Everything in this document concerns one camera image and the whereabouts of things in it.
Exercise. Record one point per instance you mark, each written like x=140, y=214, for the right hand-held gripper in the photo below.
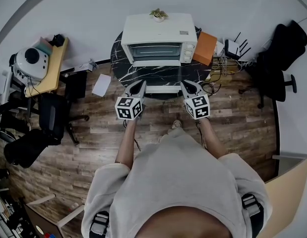
x=198, y=106

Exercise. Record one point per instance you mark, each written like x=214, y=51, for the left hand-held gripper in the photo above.
x=126, y=108

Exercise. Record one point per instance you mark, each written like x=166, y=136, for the white glass oven door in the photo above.
x=163, y=90

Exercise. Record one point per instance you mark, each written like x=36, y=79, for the white oven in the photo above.
x=155, y=31

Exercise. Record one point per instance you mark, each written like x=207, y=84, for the person's right forearm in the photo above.
x=212, y=140

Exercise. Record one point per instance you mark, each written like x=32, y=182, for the person's left forearm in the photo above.
x=126, y=145

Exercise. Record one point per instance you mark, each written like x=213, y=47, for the black marble round table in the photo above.
x=193, y=73

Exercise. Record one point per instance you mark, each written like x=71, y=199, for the white paper sheet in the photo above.
x=101, y=84

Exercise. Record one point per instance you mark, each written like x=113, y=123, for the person's right shoe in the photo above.
x=176, y=124

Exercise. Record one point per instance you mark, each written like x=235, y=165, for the orange box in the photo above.
x=205, y=48

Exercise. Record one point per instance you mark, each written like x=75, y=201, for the long white box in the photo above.
x=85, y=66

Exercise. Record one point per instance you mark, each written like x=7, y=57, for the white router with black antennas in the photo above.
x=231, y=48

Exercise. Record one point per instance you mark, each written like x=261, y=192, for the black computer case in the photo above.
x=76, y=84

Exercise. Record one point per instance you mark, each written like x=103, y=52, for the black office chair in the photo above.
x=272, y=83
x=51, y=113

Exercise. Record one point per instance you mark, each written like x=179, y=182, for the small potted plant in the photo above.
x=158, y=14

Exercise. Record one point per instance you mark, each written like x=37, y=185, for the yellow desk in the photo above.
x=54, y=68

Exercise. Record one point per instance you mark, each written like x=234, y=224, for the person's grey sweatshirt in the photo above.
x=178, y=182

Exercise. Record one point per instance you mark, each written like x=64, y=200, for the small black box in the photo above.
x=58, y=40

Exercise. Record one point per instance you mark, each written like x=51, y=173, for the pastel book stack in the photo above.
x=42, y=44

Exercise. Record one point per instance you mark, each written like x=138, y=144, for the white domed device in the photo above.
x=31, y=63

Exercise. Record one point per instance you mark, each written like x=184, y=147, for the light wooden table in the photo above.
x=284, y=202

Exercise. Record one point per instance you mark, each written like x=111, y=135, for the dark table with white legs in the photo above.
x=41, y=219

